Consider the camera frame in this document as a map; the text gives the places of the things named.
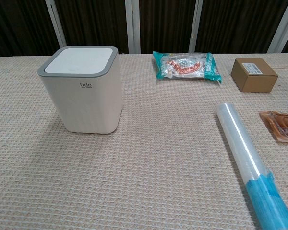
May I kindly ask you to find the brown snack packet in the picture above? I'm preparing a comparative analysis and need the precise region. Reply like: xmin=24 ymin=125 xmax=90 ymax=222
xmin=258 ymin=110 xmax=288 ymax=144

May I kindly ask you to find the white fence post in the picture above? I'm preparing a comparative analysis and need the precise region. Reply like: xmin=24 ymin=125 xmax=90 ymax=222
xmin=187 ymin=0 xmax=203 ymax=54
xmin=269 ymin=0 xmax=288 ymax=54
xmin=44 ymin=0 xmax=67 ymax=48
xmin=124 ymin=0 xmax=141 ymax=54

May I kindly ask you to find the beige woven tablecloth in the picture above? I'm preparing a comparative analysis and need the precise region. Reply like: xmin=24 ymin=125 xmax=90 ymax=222
xmin=0 ymin=52 xmax=288 ymax=230

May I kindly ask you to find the teal clear snack packet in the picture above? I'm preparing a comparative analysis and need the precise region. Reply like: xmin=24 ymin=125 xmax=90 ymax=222
xmin=152 ymin=51 xmax=222 ymax=84

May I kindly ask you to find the small brown cardboard box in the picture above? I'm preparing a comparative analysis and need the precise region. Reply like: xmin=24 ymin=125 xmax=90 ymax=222
xmin=231 ymin=57 xmax=279 ymax=93

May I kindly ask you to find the white desktop trash bin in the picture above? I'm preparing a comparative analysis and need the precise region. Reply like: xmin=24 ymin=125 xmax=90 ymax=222
xmin=37 ymin=46 xmax=123 ymax=133

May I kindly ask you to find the clear plastic wrap roll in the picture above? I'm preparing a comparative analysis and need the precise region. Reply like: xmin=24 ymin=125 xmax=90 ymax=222
xmin=216 ymin=102 xmax=288 ymax=230

